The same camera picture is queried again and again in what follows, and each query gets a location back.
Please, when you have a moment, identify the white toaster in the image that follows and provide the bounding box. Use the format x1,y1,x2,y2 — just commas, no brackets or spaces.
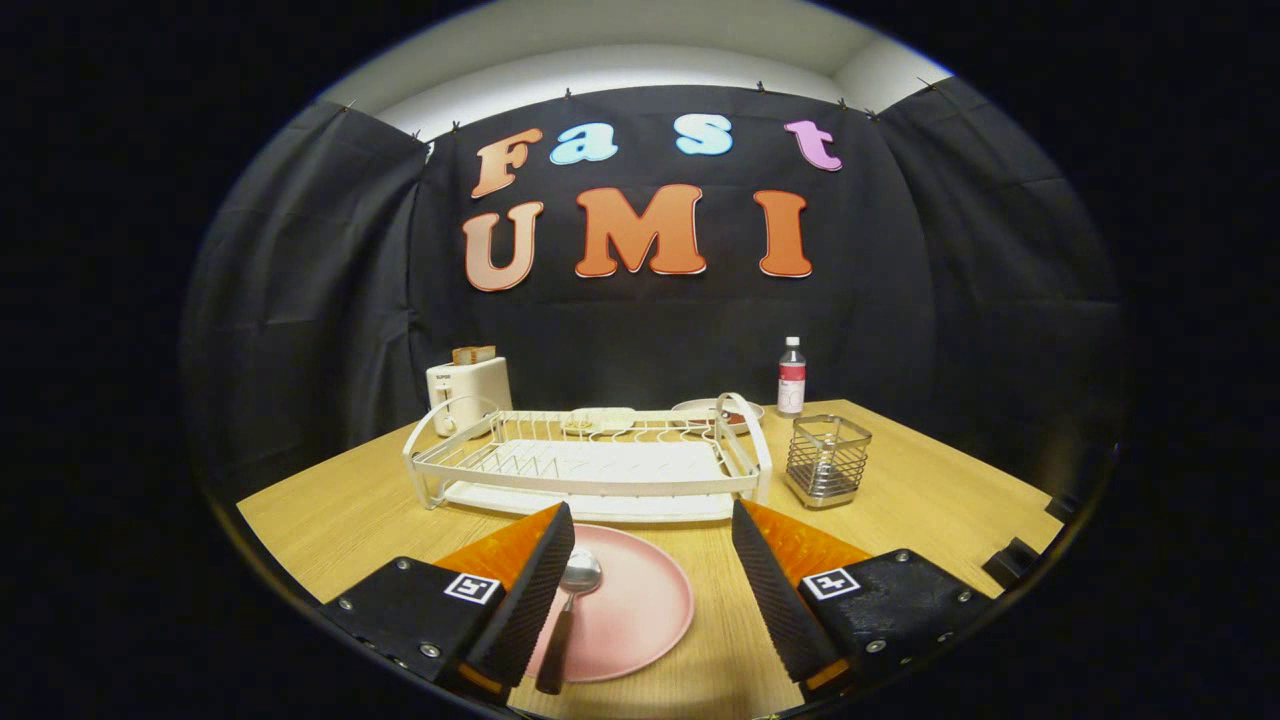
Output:
426,357,514,438

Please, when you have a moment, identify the pink plate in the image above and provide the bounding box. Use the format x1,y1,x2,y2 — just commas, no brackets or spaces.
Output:
525,523,696,684

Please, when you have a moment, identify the small white condiment dish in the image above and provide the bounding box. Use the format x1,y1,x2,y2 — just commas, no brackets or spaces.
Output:
560,406,637,436

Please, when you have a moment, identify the white wire dish rack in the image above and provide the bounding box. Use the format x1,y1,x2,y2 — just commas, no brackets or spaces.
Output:
402,392,774,524

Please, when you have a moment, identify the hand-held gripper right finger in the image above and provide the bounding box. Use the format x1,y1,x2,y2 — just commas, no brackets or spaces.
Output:
731,499,1001,701

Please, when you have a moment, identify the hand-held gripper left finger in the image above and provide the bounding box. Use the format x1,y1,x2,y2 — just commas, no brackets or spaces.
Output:
320,502,577,701

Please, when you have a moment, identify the silver spoon with dark handle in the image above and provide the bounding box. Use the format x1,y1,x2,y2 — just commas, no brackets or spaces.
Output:
534,548,604,696

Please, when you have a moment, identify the clear plastic water bottle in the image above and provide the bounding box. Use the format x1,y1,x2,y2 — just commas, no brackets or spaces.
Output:
777,336,807,418

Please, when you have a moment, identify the silver wire basket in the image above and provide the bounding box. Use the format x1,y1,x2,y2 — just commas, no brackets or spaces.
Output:
785,414,873,510

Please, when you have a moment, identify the white plate with meat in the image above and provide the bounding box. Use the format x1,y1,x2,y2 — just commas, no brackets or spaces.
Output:
672,398,766,433

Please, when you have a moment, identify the black backdrop cloth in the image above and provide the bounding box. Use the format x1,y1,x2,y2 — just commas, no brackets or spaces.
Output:
180,78,1126,521

